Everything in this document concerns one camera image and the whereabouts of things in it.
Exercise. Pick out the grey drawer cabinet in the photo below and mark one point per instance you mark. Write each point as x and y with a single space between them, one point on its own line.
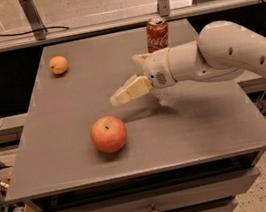
187 132

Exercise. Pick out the small orange fruit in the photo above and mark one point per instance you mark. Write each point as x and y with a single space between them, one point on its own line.
58 65

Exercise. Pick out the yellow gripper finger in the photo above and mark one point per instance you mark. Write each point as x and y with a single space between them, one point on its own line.
142 61
133 88

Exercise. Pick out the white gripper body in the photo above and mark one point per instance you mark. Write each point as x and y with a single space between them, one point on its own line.
156 69

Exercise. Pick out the red apple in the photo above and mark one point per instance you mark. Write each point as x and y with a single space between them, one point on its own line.
108 134

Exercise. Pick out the red coke can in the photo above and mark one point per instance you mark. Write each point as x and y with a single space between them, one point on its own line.
157 34

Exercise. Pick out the left metal railing post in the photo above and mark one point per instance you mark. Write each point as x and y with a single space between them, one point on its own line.
32 16

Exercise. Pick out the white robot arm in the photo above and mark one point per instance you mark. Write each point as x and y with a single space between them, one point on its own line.
222 51

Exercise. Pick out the upper grey drawer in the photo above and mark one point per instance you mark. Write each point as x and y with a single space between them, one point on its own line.
177 196

